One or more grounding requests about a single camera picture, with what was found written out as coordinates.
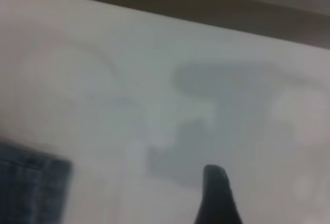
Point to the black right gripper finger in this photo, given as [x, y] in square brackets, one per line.
[217, 198]

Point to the blue denim shorts basketball print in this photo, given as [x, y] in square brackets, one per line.
[31, 185]

